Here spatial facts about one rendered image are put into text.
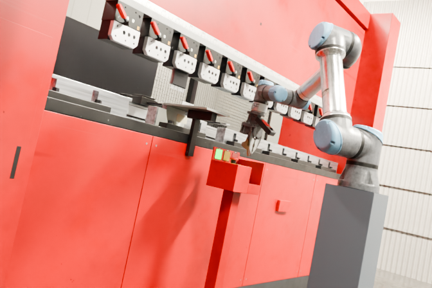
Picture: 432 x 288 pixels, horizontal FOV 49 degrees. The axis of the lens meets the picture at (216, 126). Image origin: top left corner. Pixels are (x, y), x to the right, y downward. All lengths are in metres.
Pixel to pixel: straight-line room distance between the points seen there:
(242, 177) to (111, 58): 1.05
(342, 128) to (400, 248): 3.92
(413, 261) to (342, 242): 3.79
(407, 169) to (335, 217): 3.83
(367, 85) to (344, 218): 2.56
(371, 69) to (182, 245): 2.51
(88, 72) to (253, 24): 0.97
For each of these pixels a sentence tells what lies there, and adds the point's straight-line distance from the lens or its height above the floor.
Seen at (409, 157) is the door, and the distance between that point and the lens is 5.57.
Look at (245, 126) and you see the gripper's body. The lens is 2.25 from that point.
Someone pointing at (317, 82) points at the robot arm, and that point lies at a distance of 2.11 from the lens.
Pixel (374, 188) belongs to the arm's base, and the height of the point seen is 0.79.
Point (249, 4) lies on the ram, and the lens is 2.77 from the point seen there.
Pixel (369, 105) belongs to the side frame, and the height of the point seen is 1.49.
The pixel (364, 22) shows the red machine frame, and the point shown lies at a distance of 4.30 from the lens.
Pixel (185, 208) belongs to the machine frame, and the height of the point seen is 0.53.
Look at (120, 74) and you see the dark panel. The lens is 2.75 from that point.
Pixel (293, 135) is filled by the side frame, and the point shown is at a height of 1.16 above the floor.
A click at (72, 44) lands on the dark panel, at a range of 2.55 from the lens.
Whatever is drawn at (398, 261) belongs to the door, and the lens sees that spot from 5.57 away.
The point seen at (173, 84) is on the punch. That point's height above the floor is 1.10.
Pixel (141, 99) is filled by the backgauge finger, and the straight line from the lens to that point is 2.43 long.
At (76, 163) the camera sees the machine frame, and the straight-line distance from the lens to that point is 1.80.
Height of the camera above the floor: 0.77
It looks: 4 degrees up
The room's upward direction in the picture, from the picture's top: 11 degrees clockwise
